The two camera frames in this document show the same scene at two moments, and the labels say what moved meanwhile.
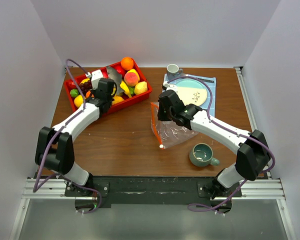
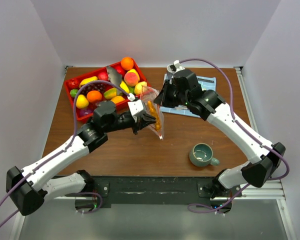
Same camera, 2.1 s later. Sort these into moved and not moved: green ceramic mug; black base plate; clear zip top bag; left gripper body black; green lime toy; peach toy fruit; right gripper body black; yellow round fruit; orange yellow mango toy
Moved: left gripper body black; clear zip top bag; right gripper body black
Not moved: green lime toy; peach toy fruit; orange yellow mango toy; green ceramic mug; black base plate; yellow round fruit
